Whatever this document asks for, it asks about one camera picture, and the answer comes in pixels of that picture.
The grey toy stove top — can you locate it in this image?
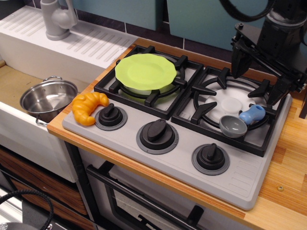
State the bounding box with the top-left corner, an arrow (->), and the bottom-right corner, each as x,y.
61,45 -> 293,211

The black stove knob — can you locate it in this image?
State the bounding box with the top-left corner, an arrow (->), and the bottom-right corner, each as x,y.
136,119 -> 179,155
95,103 -> 128,131
191,143 -> 230,176

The black oven door handle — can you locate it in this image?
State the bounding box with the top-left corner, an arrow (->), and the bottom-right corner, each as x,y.
86,165 -> 203,230

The left black burner grate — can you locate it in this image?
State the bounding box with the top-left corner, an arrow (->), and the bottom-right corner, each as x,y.
94,46 -> 204,120

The right black stove knob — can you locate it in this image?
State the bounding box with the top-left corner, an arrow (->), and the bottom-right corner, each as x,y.
191,143 -> 230,176

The orange toy croissant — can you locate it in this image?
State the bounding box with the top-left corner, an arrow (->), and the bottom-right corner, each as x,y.
72,92 -> 109,126

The white toy sink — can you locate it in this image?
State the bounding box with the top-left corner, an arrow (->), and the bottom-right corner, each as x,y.
0,6 -> 137,183

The black burner grate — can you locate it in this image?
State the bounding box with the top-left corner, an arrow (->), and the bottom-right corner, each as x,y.
94,46 -> 204,120
171,67 -> 292,157

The grey toy faucet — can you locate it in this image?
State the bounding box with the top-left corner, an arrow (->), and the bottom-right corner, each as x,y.
40,0 -> 78,41

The black cable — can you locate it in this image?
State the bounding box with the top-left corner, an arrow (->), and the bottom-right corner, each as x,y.
0,189 -> 54,230

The wooden drawer front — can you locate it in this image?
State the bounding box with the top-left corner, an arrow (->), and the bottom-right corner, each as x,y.
0,146 -> 94,230

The right black burner grate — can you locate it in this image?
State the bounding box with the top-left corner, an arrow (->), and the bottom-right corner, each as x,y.
171,67 -> 292,157

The oven door with window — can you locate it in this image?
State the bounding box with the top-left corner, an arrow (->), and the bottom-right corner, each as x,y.
80,149 -> 247,230

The left black stove knob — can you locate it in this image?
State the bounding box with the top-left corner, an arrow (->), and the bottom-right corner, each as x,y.
95,103 -> 128,131

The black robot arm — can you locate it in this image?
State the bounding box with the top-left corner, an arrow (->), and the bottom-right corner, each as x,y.
220,0 -> 307,105

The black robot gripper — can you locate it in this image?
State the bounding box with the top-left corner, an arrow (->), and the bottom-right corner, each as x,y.
231,23 -> 307,105

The small steel pot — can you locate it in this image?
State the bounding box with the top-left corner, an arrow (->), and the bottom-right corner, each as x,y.
20,76 -> 78,126

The green plastic plate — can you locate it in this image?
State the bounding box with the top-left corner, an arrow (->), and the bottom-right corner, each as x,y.
115,54 -> 177,91

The middle black stove knob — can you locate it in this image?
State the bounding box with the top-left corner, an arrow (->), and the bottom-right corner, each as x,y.
136,119 -> 179,155

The blue grey toy spoon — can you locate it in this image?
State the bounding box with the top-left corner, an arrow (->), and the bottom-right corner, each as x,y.
219,105 -> 266,138

